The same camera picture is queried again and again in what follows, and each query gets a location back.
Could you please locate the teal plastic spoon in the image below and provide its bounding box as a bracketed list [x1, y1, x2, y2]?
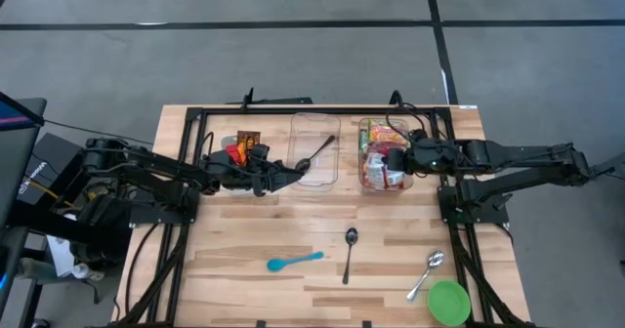
[266, 251, 325, 273]

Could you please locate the black table clamp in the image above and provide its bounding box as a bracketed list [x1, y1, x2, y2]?
[241, 86, 313, 107]
[389, 90, 407, 113]

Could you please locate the black box white logo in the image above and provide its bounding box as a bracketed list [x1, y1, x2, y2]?
[18, 132, 88, 207]

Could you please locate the brown orange snack packet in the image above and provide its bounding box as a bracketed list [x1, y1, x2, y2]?
[236, 130, 262, 157]

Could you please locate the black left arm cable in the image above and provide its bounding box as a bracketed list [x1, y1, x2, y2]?
[197, 131, 274, 173]

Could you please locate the black spoon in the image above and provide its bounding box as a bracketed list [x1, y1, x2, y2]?
[294, 134, 338, 176]

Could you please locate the red-lidded patterned tin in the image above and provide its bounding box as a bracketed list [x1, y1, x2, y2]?
[225, 143, 244, 166]

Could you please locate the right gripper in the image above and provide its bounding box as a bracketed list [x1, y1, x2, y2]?
[382, 128, 463, 177]

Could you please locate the yellow cable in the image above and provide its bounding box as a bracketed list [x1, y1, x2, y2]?
[28, 179, 74, 210]

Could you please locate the black equipment beside table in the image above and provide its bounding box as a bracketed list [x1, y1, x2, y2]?
[72, 190, 134, 270]

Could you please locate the clear plastic container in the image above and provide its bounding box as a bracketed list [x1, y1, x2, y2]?
[283, 111, 343, 192]
[357, 116, 415, 195]

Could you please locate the green pink ramen packet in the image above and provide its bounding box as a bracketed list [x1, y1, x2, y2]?
[367, 118, 410, 147]

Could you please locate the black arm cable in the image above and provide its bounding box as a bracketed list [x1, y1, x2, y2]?
[385, 102, 465, 173]
[197, 131, 274, 173]

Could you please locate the thin black cable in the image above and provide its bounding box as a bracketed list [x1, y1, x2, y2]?
[42, 118, 155, 146]

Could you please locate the black aluminium table frame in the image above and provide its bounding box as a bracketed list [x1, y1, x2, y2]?
[111, 103, 538, 328]

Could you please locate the green plastic bowl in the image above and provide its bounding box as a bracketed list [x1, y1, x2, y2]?
[427, 278, 473, 327]

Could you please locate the black hanging power cable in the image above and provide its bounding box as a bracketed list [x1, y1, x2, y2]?
[124, 223, 162, 319]

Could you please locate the white paper sheet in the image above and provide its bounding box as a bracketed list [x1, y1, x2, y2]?
[46, 215, 74, 278]

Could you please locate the white plastic bin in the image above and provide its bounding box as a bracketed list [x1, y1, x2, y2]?
[218, 133, 266, 195]

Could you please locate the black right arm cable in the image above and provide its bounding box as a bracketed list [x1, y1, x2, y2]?
[385, 102, 465, 173]

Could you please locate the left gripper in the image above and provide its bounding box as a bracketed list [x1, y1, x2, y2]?
[202, 143, 307, 198]

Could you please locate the shiny silver spoon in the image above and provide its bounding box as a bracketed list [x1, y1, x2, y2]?
[405, 249, 445, 304]

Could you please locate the red roast beef ramen packet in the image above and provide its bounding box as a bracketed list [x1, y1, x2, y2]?
[362, 151, 407, 191]

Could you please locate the dark metal spoon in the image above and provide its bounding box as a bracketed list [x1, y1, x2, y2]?
[341, 226, 360, 286]

